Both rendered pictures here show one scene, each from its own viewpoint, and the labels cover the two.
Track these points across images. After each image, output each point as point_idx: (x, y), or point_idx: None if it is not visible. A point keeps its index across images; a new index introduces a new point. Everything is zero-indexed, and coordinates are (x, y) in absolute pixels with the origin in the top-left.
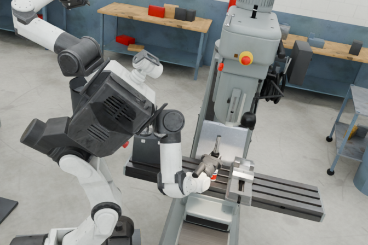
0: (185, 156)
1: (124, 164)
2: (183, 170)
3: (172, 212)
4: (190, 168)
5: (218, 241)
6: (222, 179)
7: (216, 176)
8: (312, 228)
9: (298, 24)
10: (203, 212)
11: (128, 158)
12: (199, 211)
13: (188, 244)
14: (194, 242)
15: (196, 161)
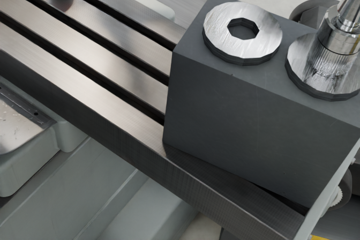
0: (91, 105)
1: (359, 145)
2: (143, 47)
3: None
4: (108, 51)
5: None
6: None
7: None
8: None
9: None
10: None
11: (342, 170)
12: None
13: None
14: None
15: (58, 71)
